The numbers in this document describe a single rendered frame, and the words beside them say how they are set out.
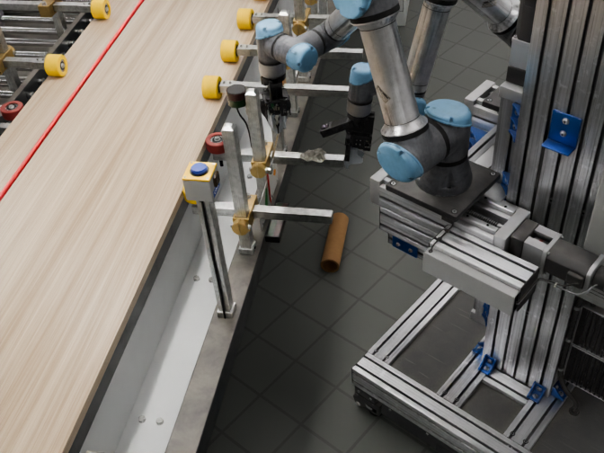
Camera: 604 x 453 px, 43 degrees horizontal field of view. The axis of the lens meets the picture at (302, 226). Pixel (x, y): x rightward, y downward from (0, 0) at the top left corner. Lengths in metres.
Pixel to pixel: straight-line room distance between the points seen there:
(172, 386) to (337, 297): 1.16
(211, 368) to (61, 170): 0.85
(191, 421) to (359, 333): 1.19
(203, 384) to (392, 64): 0.96
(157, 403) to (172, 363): 0.13
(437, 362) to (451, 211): 0.84
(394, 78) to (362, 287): 1.56
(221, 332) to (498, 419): 0.96
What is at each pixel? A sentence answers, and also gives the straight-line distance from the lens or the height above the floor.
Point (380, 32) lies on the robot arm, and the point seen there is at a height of 1.51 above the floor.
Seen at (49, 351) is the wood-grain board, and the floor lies 0.90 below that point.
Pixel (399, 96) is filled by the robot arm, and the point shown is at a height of 1.37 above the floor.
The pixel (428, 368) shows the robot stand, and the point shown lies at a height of 0.21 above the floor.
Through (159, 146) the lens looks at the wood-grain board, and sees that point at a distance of 2.54.
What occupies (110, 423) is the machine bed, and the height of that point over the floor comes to 0.71.
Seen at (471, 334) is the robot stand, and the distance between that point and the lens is 2.79.
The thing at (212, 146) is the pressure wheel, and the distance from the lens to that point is 2.49.
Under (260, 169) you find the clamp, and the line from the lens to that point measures 2.44.
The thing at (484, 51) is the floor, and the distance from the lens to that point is 4.76.
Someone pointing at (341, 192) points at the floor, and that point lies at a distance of 3.66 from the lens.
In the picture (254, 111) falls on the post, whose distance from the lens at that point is 2.34.
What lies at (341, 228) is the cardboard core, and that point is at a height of 0.07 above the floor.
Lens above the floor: 2.35
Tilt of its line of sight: 42 degrees down
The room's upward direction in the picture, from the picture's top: 5 degrees counter-clockwise
